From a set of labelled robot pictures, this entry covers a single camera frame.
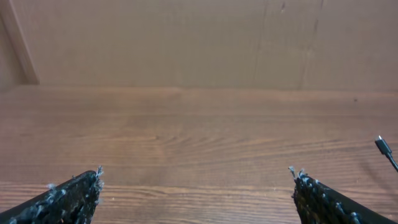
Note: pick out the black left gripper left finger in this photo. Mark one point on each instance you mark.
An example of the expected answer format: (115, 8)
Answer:
(73, 201)

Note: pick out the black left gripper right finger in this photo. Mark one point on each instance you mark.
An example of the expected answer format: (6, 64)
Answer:
(316, 203)

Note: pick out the black usb cable long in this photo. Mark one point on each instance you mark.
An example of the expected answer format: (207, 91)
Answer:
(386, 151)

